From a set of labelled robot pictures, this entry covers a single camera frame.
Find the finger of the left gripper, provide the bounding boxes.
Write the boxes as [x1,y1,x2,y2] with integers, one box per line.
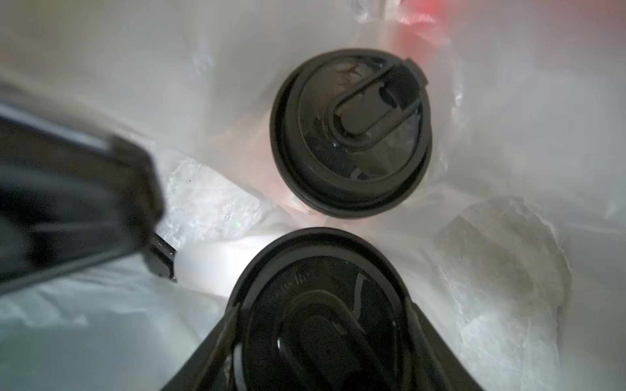
[1,102,164,293]

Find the black lid red cup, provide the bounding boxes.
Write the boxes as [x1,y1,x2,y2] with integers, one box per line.
[270,49,433,219]
[229,227,413,390]

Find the clear plastic bag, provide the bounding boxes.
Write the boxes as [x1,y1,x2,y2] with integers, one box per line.
[1,1,625,390]

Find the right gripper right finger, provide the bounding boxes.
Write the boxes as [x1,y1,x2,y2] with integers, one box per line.
[404,299,483,391]

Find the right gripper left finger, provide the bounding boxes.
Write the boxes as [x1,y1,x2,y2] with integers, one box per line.
[162,304,241,391]

